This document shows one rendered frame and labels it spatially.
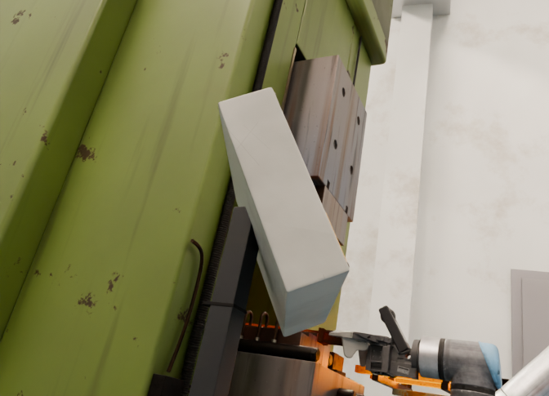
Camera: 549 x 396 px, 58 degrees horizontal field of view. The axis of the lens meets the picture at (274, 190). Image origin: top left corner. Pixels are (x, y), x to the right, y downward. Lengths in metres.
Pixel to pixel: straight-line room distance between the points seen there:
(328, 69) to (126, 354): 0.93
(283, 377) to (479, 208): 3.53
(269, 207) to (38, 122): 0.90
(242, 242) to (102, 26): 0.95
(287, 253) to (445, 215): 3.92
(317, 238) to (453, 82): 4.65
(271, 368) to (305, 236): 0.62
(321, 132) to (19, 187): 0.76
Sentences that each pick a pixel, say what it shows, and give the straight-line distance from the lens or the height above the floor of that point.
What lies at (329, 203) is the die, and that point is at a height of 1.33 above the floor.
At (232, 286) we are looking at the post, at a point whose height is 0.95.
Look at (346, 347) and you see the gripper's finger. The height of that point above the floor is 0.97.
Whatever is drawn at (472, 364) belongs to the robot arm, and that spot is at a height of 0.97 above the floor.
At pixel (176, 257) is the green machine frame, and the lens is 1.03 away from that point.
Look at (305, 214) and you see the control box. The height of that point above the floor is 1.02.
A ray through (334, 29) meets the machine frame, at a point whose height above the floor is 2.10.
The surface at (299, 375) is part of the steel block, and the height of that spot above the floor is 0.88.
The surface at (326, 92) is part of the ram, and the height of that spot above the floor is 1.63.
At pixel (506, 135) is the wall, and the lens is 4.89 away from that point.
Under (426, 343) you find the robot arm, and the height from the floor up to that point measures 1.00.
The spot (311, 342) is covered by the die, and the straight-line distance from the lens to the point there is 1.27.
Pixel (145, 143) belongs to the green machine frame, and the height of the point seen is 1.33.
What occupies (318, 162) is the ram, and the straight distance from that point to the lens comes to 1.31.
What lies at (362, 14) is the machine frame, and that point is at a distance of 2.15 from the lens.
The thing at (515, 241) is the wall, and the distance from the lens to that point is 4.44.
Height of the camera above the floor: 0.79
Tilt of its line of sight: 24 degrees up
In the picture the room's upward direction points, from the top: 12 degrees clockwise
